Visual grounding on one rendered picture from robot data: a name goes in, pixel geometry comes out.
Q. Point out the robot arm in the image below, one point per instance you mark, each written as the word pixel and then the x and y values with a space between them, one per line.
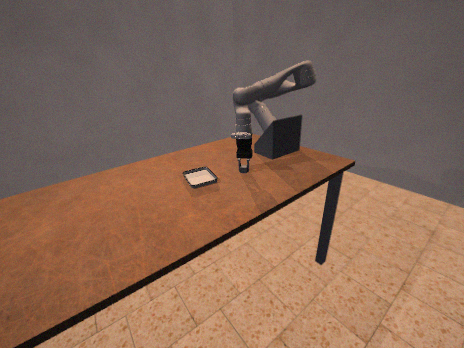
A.
pixel 244 98

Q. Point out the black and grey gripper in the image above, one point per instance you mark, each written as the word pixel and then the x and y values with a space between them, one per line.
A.
pixel 243 142

